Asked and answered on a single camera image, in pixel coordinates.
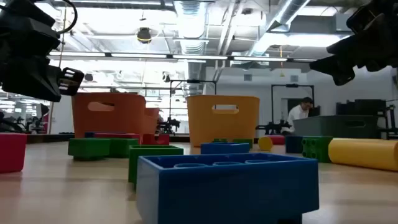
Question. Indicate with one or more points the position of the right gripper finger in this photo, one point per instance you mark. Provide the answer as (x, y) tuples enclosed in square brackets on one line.
[(337, 70), (376, 49)]

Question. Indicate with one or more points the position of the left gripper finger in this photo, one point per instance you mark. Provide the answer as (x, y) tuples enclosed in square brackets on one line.
[(31, 79), (79, 79)]

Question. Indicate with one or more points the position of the red rectangular block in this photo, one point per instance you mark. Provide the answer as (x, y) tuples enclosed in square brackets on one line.
[(118, 136)]

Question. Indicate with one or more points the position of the red rounded-edge block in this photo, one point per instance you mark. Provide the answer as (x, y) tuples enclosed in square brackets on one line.
[(12, 152)]

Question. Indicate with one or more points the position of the long green building block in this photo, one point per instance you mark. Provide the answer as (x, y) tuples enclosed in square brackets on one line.
[(124, 147)]

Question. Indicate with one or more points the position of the long yellow cylinder block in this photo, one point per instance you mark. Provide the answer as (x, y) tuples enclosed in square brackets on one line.
[(363, 155)]

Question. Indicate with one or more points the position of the red half-cylinder block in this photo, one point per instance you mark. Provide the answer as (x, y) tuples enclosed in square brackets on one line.
[(278, 140)]

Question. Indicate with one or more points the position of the short yellow cylinder block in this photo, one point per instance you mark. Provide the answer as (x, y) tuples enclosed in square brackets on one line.
[(265, 143)]

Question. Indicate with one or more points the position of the large blue building block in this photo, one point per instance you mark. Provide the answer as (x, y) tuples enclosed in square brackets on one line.
[(224, 193)]

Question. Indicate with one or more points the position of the black background robot arm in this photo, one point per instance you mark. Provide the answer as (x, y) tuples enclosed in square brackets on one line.
[(273, 127), (169, 124), (9, 124)]

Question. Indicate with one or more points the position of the black storage crates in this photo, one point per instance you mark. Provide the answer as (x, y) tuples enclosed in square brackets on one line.
[(360, 107)]

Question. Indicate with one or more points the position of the yellow hanging pendant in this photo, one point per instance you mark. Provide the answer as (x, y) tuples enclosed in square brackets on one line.
[(282, 74)]

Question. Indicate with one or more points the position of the grey-green plastic bin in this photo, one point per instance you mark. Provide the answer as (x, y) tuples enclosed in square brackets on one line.
[(326, 126)]

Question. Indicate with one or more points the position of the orange plastic bin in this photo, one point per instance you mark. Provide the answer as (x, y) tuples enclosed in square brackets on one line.
[(124, 118)]

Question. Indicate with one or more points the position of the person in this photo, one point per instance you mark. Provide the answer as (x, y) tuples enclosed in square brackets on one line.
[(297, 115)]

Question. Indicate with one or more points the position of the black equipment stand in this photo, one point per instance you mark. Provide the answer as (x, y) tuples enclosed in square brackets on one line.
[(392, 118)]

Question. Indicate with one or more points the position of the small red block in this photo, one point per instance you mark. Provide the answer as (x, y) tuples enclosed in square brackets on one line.
[(164, 140)]

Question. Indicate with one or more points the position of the LED light bar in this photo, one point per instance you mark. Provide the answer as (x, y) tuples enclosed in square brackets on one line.
[(199, 57)]

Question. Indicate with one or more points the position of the yellow plastic bin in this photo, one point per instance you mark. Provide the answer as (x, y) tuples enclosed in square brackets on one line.
[(199, 124)]

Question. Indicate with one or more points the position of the black gantry frame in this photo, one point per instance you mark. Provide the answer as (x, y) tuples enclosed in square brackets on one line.
[(292, 85), (192, 81)]

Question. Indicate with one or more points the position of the black aluminium table frame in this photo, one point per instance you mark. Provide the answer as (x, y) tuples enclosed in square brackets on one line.
[(49, 138)]

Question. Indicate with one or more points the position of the rectangular silver ceiling duct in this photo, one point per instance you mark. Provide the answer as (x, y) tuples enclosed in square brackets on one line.
[(275, 26)]

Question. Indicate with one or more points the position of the round silver ventilation duct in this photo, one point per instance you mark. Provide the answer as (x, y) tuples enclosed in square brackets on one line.
[(190, 25)]

